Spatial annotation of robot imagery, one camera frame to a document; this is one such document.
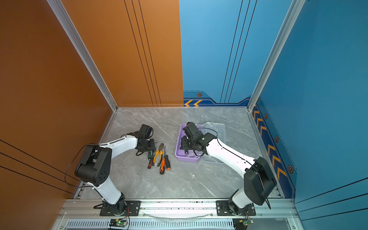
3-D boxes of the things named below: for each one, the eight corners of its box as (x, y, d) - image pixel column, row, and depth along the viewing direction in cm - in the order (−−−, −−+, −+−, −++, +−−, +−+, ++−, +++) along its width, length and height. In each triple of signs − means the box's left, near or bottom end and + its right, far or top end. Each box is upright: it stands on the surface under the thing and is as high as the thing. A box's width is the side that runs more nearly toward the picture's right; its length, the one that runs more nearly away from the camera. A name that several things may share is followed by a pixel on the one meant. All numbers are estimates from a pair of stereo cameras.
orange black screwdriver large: (160, 174, 86) (159, 172, 85) (162, 155, 94) (162, 154, 92) (164, 174, 86) (164, 172, 85) (166, 155, 94) (166, 154, 92)
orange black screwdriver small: (167, 170, 88) (166, 169, 86) (163, 148, 98) (163, 146, 96) (171, 169, 88) (170, 168, 87) (166, 147, 98) (166, 145, 97)
